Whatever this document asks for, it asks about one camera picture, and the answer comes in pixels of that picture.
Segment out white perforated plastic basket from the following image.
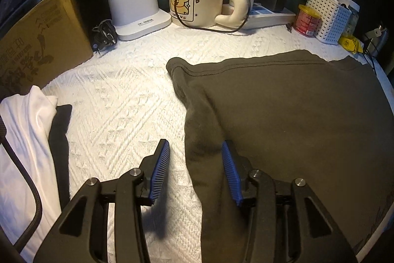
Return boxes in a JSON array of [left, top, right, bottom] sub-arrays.
[[305, 0, 352, 45]]

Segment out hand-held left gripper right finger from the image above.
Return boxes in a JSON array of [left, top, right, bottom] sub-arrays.
[[222, 140, 359, 263]]

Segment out white power strip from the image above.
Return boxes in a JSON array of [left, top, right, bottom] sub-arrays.
[[245, 1, 297, 30]]

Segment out dark brown t-shirt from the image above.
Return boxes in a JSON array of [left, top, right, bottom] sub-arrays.
[[166, 49, 394, 263]]

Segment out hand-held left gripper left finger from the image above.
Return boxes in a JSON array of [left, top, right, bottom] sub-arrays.
[[33, 139, 171, 263]]

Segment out black cord bundle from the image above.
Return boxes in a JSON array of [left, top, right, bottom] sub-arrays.
[[92, 19, 118, 52]]

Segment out cardboard box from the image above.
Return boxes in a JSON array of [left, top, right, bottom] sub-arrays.
[[0, 0, 94, 97]]

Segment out cream cartoon mug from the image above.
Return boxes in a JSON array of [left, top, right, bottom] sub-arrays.
[[168, 0, 250, 32]]

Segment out red tin can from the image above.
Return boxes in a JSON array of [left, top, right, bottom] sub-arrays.
[[292, 4, 323, 36]]

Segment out black strap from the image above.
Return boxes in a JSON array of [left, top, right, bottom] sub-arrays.
[[49, 104, 73, 210]]

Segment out white textured tablecloth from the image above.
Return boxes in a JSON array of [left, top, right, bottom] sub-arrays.
[[21, 15, 394, 263]]

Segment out yellow snack packet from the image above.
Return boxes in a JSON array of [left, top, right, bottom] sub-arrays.
[[338, 35, 365, 53]]

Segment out white garment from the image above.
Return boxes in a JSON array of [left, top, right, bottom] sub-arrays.
[[0, 86, 71, 254]]

